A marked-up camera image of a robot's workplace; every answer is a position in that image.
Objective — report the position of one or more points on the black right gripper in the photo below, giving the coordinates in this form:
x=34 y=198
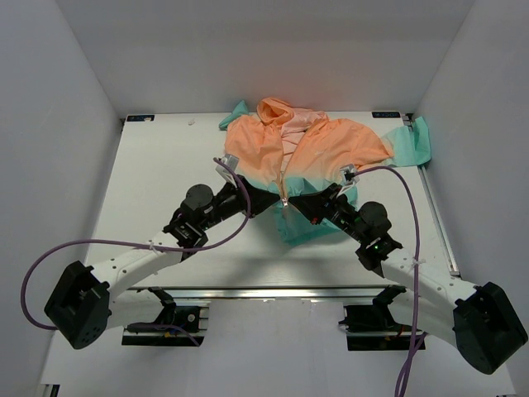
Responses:
x=314 y=205

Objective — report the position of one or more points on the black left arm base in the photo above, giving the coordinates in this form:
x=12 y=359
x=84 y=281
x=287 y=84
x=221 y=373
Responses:
x=161 y=320

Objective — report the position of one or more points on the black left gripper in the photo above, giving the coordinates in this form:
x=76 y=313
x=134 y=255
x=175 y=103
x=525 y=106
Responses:
x=261 y=200

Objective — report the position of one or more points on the blue right table label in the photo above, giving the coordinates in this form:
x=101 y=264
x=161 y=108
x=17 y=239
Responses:
x=378 y=114

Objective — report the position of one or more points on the orange and teal jacket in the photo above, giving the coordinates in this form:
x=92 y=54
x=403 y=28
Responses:
x=293 y=151

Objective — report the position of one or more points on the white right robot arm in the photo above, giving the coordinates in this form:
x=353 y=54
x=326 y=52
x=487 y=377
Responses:
x=479 y=321

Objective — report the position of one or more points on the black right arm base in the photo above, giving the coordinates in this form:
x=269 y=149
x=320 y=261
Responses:
x=372 y=328

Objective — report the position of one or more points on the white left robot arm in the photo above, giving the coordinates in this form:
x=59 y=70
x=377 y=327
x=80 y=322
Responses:
x=90 y=299

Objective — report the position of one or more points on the aluminium table edge rail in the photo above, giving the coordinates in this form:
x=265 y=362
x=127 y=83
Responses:
x=264 y=293

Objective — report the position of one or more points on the blue left table label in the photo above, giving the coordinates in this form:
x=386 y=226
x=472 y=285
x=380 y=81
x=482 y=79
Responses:
x=140 y=118

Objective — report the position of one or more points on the blue table label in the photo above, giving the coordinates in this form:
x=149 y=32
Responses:
x=378 y=114
x=140 y=118

